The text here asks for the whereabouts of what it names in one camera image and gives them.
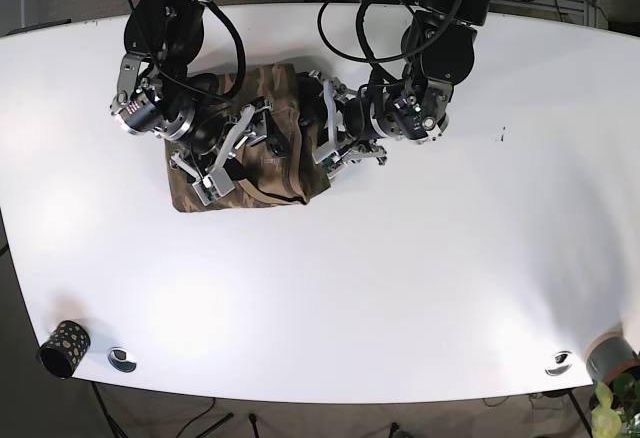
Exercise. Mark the camouflage pattern T-shirt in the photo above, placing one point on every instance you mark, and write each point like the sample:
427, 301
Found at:
256, 152

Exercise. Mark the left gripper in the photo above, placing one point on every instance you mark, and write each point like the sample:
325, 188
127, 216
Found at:
350, 122

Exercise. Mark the grey flower pot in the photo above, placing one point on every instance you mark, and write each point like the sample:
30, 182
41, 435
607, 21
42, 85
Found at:
609, 356

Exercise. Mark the black gold-dotted cup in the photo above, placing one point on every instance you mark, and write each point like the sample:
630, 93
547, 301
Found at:
64, 349

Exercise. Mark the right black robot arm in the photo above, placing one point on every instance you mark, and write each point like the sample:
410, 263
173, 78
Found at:
194, 115

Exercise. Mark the silver table grommet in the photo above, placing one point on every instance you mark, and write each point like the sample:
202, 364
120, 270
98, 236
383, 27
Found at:
121, 360
559, 363

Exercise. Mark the right silver table grommet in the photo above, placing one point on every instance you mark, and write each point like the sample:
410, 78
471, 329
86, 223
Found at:
559, 363

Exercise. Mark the green potted plant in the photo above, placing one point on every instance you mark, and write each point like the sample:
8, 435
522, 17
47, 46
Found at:
616, 409

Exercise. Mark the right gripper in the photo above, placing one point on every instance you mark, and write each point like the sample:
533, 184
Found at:
205, 165

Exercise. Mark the left silver table grommet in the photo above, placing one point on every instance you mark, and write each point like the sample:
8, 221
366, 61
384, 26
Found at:
121, 360

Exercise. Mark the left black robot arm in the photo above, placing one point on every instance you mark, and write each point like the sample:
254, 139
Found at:
437, 50

